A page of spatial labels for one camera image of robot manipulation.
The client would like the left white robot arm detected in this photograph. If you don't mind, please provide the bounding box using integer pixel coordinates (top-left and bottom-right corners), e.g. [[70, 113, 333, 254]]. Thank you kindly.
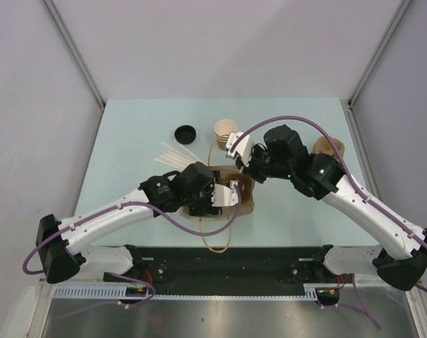
[[36, 162, 219, 284]]

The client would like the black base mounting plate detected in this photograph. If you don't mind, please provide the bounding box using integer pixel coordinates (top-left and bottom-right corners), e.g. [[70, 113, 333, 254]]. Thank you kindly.
[[124, 245, 351, 296]]

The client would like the aluminium frame rail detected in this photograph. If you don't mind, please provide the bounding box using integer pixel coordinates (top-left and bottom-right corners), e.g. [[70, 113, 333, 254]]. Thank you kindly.
[[48, 273, 388, 286]]

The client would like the paper-wrapped straw, separate long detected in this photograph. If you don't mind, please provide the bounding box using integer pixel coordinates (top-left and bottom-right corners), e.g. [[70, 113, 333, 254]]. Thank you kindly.
[[160, 142, 203, 163]]

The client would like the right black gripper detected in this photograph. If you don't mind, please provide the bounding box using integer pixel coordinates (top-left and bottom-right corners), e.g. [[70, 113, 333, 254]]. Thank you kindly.
[[236, 143, 293, 184]]

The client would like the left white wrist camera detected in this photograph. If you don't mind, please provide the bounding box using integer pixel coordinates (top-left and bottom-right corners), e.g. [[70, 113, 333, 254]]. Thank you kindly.
[[211, 180, 242, 207]]

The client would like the white slotted cable duct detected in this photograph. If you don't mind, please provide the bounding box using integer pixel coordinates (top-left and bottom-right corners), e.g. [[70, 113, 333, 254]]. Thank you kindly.
[[53, 285, 338, 301]]

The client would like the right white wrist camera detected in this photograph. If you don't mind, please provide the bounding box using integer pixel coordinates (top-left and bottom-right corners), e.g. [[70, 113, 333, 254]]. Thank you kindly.
[[225, 132, 255, 169]]

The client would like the brown pulp cup carrier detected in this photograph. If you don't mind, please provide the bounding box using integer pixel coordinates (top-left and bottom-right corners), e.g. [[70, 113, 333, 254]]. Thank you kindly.
[[226, 173, 253, 204], [312, 137, 345, 162]]

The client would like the beige paper takeout bag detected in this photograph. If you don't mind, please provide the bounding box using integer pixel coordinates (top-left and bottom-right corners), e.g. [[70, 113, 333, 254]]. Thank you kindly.
[[179, 139, 256, 254]]

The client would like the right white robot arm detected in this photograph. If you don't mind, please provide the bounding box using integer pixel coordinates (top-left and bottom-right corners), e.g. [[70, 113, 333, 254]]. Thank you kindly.
[[227, 125, 427, 291]]

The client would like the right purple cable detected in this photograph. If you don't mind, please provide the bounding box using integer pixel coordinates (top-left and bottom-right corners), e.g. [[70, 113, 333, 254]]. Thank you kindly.
[[230, 115, 427, 330]]

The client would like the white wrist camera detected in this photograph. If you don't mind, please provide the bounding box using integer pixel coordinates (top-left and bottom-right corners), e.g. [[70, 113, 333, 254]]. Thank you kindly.
[[225, 132, 255, 169], [211, 180, 242, 207]]

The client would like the stack of black lids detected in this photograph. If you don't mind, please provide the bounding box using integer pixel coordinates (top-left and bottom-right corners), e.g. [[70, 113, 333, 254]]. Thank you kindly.
[[174, 125, 197, 145]]

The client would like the stack of brown paper cups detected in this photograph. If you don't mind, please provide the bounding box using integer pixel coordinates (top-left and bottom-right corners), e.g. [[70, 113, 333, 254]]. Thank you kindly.
[[214, 119, 238, 151]]

